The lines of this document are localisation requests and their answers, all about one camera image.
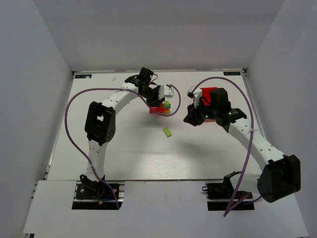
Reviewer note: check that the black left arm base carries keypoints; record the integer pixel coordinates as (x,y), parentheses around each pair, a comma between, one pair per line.
(104,199)

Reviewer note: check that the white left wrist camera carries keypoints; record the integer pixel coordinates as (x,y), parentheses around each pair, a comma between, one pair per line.
(165,91)

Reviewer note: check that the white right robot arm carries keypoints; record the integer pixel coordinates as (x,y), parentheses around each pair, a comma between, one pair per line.
(280,174)

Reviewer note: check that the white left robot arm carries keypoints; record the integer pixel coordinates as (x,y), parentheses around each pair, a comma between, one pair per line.
(100,121)

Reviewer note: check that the light green long block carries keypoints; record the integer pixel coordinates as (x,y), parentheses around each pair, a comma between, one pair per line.
(167,132)

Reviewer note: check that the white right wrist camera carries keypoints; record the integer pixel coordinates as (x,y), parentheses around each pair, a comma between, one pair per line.
(195,94)

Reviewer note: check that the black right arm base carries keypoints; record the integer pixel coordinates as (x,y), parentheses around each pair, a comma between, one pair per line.
(219,194)

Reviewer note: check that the corner label sticker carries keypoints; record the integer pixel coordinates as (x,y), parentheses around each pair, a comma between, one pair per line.
(83,76)
(231,73)

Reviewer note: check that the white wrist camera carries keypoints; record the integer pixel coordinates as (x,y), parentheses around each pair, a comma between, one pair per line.
(165,91)
(195,94)

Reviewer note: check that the left corner label sticker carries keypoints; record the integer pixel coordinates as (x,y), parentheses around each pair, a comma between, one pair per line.
(83,76)

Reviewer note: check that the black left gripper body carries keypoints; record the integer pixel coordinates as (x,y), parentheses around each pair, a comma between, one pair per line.
(155,100)

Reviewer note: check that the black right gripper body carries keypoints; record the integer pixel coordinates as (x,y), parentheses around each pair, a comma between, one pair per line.
(192,116)

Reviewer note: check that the right corner label sticker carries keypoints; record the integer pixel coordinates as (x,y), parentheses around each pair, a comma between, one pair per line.
(231,73)

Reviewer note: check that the red plastic tray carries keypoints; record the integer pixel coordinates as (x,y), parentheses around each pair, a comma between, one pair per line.
(206,95)

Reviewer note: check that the red long block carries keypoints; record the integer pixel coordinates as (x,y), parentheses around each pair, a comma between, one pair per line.
(153,110)

